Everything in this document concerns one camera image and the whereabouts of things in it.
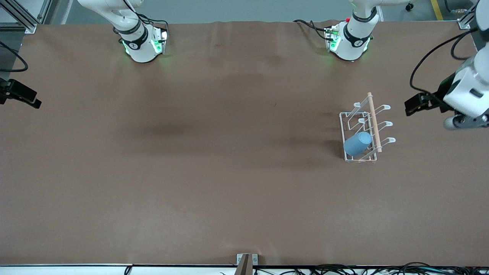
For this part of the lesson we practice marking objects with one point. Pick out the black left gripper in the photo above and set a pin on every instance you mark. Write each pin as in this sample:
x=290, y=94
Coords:
x=439, y=96

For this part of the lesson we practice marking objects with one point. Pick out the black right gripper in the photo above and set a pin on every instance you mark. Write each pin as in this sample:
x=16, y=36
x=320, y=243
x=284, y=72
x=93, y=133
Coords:
x=8, y=89

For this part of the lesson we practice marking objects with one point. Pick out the blue plastic cup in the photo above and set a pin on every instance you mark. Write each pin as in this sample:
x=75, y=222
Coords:
x=357, y=144

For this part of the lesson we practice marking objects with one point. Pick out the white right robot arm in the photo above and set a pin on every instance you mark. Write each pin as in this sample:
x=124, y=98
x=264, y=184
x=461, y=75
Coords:
x=139, y=49

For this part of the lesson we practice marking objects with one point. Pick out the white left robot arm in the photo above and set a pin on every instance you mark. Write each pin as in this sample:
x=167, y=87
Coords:
x=357, y=34

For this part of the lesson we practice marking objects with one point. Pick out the black caster wheel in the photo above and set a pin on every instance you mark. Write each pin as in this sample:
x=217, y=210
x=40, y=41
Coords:
x=409, y=6

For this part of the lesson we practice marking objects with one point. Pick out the brown table cover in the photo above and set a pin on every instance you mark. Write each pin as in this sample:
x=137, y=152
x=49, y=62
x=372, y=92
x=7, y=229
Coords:
x=229, y=191

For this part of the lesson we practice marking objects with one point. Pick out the aluminium frame post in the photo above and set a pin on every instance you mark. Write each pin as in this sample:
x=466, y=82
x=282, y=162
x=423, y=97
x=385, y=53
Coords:
x=26, y=25
x=464, y=23

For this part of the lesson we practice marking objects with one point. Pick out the grey diagonal frame strut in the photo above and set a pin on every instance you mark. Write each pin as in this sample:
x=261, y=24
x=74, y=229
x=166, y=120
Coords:
x=57, y=11

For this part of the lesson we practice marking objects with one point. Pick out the grey metal bracket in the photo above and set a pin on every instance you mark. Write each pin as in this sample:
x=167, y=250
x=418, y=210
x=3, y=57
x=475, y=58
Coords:
x=254, y=259

